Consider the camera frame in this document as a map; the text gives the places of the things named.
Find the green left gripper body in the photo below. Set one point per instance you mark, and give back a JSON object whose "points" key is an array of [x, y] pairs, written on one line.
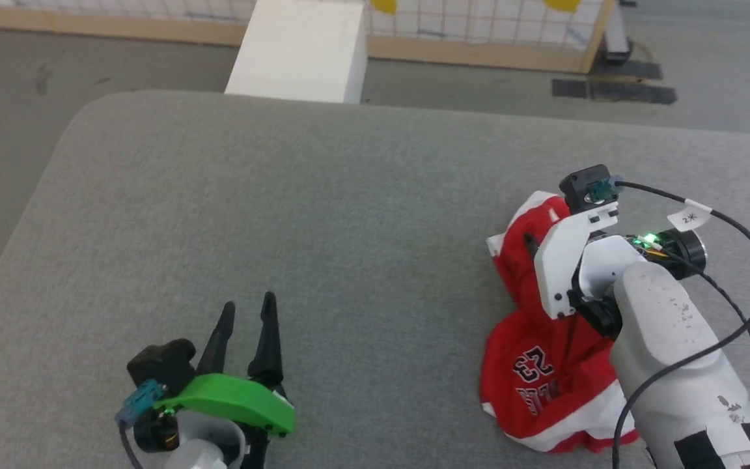
{"points": [[251, 400]]}

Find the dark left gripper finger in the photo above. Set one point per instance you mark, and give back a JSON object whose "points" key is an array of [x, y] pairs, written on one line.
{"points": [[269, 345], [219, 345]]}

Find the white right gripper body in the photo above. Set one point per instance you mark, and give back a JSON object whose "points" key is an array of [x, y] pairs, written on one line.
{"points": [[557, 260]]}

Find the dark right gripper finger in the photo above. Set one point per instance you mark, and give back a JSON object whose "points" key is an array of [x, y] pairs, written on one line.
{"points": [[533, 246]]}

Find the red white basketball jersey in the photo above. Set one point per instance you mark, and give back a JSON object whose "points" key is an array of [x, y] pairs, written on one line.
{"points": [[512, 352]]}

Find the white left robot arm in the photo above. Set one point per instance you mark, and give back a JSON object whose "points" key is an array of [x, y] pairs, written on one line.
{"points": [[202, 456]]}

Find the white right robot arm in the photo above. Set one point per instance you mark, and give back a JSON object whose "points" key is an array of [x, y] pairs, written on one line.
{"points": [[661, 326]]}

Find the black floor tape patch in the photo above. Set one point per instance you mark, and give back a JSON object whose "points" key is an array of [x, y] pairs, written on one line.
{"points": [[635, 92], [629, 70]]}

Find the lemon print wooden partition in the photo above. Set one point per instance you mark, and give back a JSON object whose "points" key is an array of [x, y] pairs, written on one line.
{"points": [[479, 26]]}

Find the grey metal partition foot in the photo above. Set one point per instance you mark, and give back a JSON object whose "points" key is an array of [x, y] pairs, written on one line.
{"points": [[616, 32]]}

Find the white box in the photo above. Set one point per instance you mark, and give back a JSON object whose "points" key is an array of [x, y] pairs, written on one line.
{"points": [[297, 52]]}

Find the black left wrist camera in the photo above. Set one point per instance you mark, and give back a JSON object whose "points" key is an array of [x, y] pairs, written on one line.
{"points": [[163, 365]]}

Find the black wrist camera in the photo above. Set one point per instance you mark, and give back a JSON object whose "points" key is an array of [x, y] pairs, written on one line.
{"points": [[578, 184], [163, 365]]}

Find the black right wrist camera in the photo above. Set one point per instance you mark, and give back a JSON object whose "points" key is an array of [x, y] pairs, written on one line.
{"points": [[578, 184]]}

